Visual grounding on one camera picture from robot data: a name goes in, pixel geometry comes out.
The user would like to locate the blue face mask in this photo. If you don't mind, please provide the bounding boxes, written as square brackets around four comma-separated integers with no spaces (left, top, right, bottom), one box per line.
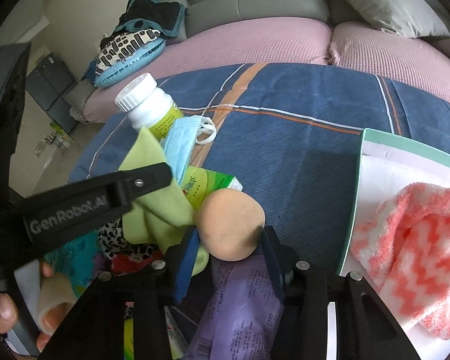
[161,115,217,185]

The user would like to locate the pink white fuzzy sock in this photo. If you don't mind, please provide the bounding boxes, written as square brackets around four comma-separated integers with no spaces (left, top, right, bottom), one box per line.
[350,183,450,340]

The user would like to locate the white tray teal rim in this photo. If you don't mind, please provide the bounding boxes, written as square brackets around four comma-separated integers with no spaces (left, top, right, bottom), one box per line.
[340,128,450,359]

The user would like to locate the grey throw pillow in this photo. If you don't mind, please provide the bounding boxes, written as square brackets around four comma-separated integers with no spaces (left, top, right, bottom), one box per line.
[345,0,450,39]

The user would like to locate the white pill bottle green label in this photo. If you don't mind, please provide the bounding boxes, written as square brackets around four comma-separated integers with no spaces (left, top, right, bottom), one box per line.
[114,73,184,141]

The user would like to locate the purple wipes packet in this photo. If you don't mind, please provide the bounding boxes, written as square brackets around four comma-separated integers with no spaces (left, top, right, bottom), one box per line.
[184,255,284,360]

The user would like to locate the black white leopard scrunchie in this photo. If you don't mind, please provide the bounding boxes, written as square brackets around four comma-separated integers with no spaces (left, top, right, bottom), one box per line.
[98,217,159,263]

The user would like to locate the person's left hand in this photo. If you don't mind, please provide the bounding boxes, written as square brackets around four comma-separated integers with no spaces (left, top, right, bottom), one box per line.
[0,260,78,359]

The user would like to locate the green tissue pack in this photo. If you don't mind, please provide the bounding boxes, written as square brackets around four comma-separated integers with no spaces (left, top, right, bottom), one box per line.
[124,305,188,360]
[181,166,243,211]

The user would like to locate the teal toy case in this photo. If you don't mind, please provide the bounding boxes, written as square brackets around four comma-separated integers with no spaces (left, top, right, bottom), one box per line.
[44,231,106,297]

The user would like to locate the pink sofa seat cover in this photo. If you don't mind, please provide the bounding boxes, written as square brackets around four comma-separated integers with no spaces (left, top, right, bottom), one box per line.
[82,16,450,125]

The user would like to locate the blue patterned round cushion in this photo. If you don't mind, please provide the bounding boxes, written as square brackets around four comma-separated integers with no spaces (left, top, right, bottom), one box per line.
[95,29,166,88]

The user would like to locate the blue plaid blanket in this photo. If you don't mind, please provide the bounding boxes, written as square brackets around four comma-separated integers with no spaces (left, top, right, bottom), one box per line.
[68,62,450,271]

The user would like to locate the beige round sponge puff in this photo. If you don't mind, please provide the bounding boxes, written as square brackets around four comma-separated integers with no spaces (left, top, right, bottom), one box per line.
[196,189,266,262]

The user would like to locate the dark grey cabinet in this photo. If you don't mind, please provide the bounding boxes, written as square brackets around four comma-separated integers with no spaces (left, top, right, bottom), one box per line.
[26,53,78,134]

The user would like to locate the dark teal folded clothes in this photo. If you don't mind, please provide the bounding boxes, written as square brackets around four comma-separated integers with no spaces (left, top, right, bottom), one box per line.
[100,0,185,50]

